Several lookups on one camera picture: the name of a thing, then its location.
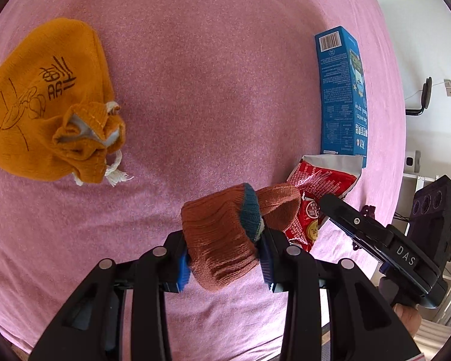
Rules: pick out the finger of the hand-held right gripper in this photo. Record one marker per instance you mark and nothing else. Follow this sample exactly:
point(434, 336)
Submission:
point(349, 220)
point(372, 257)

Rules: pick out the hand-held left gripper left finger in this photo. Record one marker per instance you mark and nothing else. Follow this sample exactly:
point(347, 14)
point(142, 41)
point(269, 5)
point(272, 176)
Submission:
point(182, 270)

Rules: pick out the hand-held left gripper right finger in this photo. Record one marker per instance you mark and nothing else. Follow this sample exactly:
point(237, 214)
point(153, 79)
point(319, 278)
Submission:
point(267, 267)

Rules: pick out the red snack wrapper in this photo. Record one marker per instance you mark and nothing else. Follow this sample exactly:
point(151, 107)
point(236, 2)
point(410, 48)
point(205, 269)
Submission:
point(319, 184)

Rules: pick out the orange knitted sock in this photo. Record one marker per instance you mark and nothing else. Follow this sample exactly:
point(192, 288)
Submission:
point(218, 233)

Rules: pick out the person's right hand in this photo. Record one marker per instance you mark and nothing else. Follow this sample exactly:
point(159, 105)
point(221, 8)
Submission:
point(407, 319)

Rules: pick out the black computer case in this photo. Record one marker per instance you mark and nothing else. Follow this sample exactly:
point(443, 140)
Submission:
point(438, 210)

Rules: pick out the blue cardboard box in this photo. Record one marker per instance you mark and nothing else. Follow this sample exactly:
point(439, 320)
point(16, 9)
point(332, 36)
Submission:
point(340, 97)

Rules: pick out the black swivel chair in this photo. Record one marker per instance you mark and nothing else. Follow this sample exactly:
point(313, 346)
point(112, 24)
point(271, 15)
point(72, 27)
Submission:
point(425, 96)

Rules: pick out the pink bed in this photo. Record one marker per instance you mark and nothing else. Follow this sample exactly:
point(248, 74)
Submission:
point(210, 82)

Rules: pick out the small white camera device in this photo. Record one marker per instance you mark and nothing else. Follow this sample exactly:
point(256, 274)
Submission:
point(413, 161)

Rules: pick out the white wall switch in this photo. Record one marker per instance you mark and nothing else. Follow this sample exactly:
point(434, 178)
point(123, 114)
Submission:
point(450, 87)

